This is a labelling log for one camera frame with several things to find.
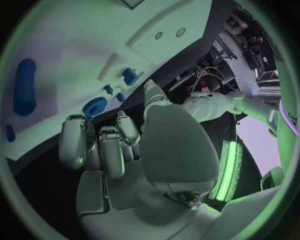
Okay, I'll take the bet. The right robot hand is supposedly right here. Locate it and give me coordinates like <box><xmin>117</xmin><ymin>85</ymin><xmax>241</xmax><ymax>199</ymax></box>
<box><xmin>58</xmin><ymin>79</ymin><xmax>222</xmax><ymax>240</ymax></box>

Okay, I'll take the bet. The white task board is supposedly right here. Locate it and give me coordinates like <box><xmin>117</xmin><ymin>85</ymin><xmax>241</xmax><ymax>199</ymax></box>
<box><xmin>0</xmin><ymin>0</ymin><xmax>222</xmax><ymax>162</ymax></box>

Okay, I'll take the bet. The glowing light bar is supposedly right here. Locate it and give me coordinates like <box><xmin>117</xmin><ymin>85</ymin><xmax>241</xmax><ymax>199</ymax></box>
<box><xmin>208</xmin><ymin>138</ymin><xmax>245</xmax><ymax>202</ymax></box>

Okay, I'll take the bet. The blue block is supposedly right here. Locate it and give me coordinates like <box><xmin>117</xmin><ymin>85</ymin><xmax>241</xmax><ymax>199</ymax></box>
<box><xmin>121</xmin><ymin>67</ymin><xmax>139</xmax><ymax>87</ymax></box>

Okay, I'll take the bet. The blue gear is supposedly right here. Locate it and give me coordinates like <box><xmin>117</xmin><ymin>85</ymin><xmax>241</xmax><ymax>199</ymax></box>
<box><xmin>82</xmin><ymin>96</ymin><xmax>109</xmax><ymax>122</ymax></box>

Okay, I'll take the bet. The equipment rack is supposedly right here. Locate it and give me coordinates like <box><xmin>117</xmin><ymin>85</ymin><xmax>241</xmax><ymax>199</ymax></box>
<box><xmin>217</xmin><ymin>11</ymin><xmax>280</xmax><ymax>91</ymax></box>

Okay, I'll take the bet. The blue long cylinder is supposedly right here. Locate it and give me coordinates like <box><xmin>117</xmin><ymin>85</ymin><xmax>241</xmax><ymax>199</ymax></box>
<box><xmin>13</xmin><ymin>58</ymin><xmax>37</xmax><ymax>117</ymax></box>

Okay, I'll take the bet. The white cable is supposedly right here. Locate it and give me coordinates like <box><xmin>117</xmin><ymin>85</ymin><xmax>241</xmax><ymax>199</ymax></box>
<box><xmin>190</xmin><ymin>66</ymin><xmax>226</xmax><ymax>94</ymax></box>

